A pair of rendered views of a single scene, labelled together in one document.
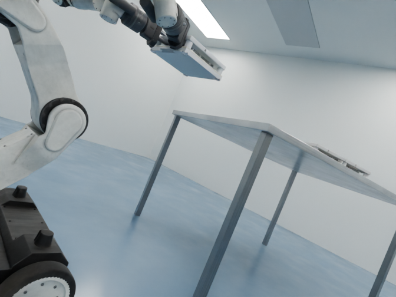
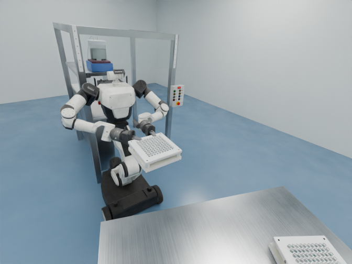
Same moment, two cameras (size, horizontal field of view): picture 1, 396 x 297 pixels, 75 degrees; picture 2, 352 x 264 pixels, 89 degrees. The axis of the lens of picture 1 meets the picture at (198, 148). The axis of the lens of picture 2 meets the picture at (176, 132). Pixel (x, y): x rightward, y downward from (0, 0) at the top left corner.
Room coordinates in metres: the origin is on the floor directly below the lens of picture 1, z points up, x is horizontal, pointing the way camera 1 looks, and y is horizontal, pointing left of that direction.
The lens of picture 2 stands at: (1.43, -0.69, 1.66)
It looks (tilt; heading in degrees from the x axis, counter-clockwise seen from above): 29 degrees down; 99
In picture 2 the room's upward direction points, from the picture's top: 6 degrees clockwise
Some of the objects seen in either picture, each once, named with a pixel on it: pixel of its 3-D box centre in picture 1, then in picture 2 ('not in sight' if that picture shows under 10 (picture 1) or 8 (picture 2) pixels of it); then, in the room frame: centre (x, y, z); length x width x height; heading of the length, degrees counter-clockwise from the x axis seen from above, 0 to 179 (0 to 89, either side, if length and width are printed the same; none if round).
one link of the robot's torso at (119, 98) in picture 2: not in sight; (115, 99); (0.66, 0.66, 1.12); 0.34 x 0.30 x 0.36; 47
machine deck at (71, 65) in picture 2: not in sight; (90, 68); (0.18, 1.07, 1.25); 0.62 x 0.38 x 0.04; 138
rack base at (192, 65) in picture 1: (186, 63); (154, 153); (1.16, 0.20, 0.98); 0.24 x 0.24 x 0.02; 47
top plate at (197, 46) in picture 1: (190, 53); (154, 146); (1.17, 0.20, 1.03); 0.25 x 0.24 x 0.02; 47
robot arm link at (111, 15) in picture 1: (119, 9); (142, 124); (0.97, 0.47, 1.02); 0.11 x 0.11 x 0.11; 39
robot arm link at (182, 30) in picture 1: (176, 26); (124, 136); (0.95, 0.24, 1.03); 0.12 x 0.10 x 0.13; 169
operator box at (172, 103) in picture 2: not in sight; (176, 96); (1.06, 1.44, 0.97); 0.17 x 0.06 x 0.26; 48
